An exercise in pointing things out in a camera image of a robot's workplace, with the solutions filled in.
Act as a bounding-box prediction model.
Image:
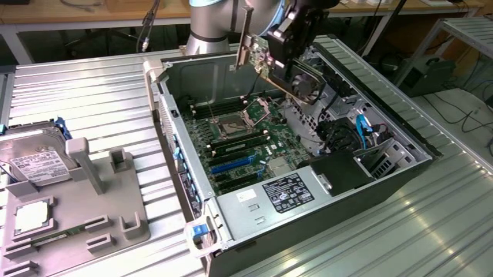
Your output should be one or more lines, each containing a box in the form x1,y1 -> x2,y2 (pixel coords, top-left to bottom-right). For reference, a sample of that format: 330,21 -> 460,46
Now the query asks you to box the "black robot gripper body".
264,0 -> 340,69

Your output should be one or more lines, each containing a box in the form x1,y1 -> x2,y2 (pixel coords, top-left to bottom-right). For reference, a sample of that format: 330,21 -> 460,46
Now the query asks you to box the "graphics card with black fan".
233,5 -> 328,107

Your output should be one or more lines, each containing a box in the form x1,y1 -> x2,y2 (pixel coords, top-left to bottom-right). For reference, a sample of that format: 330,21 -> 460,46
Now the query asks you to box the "black RAM slot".
189,99 -> 247,119

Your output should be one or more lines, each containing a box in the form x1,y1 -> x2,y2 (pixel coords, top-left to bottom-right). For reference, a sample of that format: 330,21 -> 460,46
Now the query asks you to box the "black expansion slot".
213,172 -> 259,187
208,152 -> 252,167

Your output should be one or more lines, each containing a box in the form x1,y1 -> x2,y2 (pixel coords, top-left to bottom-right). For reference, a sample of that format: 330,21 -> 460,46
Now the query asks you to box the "blue expansion slot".
209,160 -> 252,174

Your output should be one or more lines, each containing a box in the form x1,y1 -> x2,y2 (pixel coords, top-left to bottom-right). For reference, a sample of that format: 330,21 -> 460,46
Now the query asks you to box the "metal socket cover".
239,97 -> 276,128

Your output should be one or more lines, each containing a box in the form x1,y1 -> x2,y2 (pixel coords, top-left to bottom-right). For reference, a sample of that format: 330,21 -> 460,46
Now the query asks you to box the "metal disk bay cage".
285,96 -> 348,140

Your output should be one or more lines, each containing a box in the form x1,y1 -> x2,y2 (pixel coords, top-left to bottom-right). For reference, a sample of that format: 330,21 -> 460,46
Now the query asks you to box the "green motherboard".
180,95 -> 313,197

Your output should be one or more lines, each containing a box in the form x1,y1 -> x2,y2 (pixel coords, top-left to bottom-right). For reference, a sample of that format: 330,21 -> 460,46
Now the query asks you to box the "CPU socket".
212,114 -> 252,137

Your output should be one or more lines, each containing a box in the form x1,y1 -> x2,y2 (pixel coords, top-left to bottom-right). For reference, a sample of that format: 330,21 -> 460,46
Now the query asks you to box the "black device on floor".
399,57 -> 455,98

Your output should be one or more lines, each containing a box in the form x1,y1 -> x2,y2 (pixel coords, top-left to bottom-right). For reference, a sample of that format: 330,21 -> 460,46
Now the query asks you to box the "installed black RAM stick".
208,133 -> 271,154

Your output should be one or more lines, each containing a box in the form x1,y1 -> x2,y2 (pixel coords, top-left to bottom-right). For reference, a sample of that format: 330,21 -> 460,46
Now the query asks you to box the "silver chipset heatsink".
265,158 -> 292,177

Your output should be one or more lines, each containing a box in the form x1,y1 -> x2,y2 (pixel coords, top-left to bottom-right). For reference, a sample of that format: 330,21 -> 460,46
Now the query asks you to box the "metal slat side table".
434,16 -> 493,60

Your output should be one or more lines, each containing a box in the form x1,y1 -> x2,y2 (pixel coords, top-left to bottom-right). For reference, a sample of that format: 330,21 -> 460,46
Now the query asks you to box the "white round table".
406,87 -> 493,152

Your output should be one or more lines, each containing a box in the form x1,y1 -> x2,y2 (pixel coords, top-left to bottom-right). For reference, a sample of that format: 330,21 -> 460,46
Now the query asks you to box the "black fan shroud box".
295,149 -> 376,197

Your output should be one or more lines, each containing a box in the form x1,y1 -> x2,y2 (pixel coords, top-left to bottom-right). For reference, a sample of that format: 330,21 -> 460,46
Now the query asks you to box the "wooden desk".
0,0 -> 484,29

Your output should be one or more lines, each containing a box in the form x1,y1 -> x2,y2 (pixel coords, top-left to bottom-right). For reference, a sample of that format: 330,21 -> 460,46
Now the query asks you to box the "grey power supply with label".
213,166 -> 332,241

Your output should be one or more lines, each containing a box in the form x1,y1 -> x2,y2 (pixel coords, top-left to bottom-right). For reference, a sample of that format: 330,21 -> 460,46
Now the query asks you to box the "blue case latch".
189,224 -> 209,239

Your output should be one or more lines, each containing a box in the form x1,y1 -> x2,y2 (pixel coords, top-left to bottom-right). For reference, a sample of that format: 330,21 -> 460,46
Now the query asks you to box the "black open PC case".
142,34 -> 443,277

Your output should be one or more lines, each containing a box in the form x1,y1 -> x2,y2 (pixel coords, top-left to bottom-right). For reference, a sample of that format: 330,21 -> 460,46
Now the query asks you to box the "silver hard disk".
0,121 -> 74,186

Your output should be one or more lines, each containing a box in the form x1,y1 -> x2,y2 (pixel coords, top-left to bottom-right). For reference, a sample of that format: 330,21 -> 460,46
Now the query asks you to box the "grey parts rack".
0,137 -> 152,277

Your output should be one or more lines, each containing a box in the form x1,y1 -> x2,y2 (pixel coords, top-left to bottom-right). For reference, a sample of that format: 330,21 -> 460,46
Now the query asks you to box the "silver CPU chip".
13,201 -> 53,231

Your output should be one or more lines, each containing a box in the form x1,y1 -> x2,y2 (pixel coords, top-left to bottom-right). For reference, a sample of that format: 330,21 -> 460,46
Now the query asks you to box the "green loose RAM stick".
32,224 -> 88,246

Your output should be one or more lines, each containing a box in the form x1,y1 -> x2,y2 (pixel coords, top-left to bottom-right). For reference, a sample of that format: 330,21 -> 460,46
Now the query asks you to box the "black wire in case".
247,68 -> 265,99

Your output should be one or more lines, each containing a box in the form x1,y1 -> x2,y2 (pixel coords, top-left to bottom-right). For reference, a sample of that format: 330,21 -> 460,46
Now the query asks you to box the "blue SATA wire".
355,113 -> 372,150

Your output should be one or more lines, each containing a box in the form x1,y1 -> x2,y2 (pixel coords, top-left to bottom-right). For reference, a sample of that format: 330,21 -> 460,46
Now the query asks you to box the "hanging black cable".
138,0 -> 161,53

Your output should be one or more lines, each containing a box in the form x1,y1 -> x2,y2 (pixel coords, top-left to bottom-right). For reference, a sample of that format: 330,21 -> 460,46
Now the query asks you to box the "black cable on white table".
423,93 -> 493,130

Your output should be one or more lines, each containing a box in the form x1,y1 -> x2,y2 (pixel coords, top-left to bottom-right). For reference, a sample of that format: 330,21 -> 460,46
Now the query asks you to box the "blue disk carrier bracket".
53,116 -> 74,140

